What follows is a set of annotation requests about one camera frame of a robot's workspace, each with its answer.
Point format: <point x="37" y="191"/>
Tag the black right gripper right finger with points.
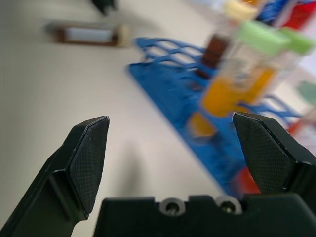
<point x="266" y="158"/>

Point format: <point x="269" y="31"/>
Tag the orange test tube green cap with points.
<point x="229" y="93"/>

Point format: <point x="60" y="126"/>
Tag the brown test tube cream cap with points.
<point x="84" y="34"/>

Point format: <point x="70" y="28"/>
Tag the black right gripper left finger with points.
<point x="86" y="158"/>

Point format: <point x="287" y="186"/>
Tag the blue test tube rack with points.
<point x="172" y="98"/>

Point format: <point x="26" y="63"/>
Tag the clear test tube green cap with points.
<point x="296" y="40"/>

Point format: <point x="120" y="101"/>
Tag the blue plastic basket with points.
<point x="270" y="11"/>

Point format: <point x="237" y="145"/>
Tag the green object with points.
<point x="308" y="92"/>

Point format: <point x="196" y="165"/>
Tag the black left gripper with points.
<point x="103" y="5"/>

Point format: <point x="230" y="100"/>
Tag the red plastic basket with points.
<point x="302" y="14"/>

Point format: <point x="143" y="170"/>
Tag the brown test tube yellow cap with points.
<point x="216" y="50"/>

